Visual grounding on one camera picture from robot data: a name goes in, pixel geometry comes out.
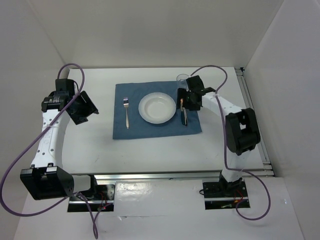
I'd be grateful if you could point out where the silver table knife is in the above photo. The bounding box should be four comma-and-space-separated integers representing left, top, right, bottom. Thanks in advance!
179, 98, 189, 128

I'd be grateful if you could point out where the gold spoon dark handle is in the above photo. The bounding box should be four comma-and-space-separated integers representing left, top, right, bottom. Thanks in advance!
180, 98, 190, 127

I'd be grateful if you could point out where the clear drinking glass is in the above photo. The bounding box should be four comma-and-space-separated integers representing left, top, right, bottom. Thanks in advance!
176, 73, 190, 91

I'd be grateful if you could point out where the white round plate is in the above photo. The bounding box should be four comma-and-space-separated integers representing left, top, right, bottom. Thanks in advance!
138, 92, 176, 125

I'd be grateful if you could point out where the silver fork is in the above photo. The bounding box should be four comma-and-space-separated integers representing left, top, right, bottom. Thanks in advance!
123, 97, 130, 129

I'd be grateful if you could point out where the blue cloth napkin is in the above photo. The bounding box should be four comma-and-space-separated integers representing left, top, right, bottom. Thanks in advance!
112, 81, 202, 140

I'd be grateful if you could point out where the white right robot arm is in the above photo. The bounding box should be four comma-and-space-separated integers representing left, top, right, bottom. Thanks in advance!
176, 74, 261, 197

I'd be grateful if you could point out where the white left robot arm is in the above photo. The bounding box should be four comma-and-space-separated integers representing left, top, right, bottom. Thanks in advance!
20, 78, 99, 200

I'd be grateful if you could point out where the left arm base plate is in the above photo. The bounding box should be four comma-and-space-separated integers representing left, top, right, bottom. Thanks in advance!
67, 182, 116, 213

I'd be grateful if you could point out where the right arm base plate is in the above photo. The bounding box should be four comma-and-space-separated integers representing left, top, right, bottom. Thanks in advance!
199, 181, 251, 210

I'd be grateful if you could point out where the aluminium rail frame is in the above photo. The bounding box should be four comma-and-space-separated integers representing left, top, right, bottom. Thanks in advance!
38, 66, 276, 183

